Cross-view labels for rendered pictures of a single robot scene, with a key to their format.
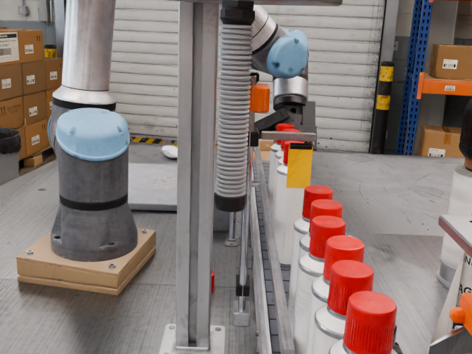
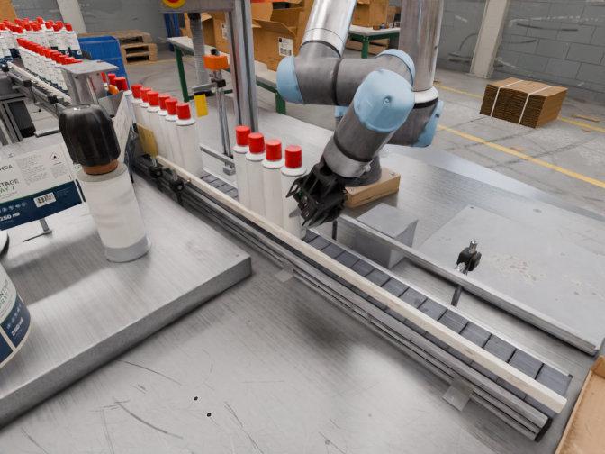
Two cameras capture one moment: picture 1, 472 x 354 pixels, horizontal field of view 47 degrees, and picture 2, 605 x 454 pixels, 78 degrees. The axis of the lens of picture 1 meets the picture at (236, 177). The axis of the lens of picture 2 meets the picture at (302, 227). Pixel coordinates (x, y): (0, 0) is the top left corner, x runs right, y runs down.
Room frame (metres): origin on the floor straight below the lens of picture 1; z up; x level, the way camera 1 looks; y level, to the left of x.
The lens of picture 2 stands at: (1.48, -0.55, 1.37)
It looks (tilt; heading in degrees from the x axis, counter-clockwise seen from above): 35 degrees down; 135
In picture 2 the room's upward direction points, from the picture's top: straight up
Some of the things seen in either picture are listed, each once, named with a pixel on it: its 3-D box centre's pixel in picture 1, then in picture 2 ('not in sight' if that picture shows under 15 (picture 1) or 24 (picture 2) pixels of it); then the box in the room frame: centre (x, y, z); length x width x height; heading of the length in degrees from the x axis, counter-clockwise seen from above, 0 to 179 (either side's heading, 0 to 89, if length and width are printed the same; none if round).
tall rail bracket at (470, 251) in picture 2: not in sight; (457, 284); (1.33, -0.02, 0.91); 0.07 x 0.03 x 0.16; 90
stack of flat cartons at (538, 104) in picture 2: not in sight; (521, 101); (0.21, 4.10, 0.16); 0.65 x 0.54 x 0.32; 174
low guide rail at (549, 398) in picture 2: not in sight; (281, 233); (0.99, -0.13, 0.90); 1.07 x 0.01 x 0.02; 0
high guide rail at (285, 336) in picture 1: (263, 189); (305, 200); (0.99, -0.05, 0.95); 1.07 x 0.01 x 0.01; 0
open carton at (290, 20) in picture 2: not in sight; (272, 32); (-0.90, 1.49, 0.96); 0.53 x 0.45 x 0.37; 81
